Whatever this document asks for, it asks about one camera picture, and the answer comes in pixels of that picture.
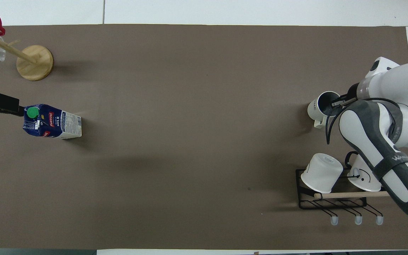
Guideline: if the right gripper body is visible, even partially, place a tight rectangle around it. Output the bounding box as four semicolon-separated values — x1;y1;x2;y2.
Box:
345;82;361;103

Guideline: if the white mug with dark inside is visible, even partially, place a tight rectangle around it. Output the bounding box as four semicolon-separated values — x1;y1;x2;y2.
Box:
307;91;342;129

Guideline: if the wooden cup tree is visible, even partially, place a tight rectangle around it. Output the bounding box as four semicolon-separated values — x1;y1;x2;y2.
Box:
0;34;54;81

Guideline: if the blue and white milk carton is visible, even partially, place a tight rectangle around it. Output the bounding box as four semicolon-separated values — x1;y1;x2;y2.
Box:
23;104;83;140

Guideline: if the plain white cup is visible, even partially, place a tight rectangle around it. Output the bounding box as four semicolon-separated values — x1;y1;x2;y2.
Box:
300;153;344;194

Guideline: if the white cup with smiley face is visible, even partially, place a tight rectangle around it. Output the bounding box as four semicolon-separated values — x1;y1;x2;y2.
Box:
345;151;383;192

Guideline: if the black cable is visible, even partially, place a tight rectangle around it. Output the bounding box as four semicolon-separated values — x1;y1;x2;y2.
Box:
325;97;401;145

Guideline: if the black wire cup rack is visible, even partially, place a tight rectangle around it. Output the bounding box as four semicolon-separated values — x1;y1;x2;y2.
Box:
295;168;391;226

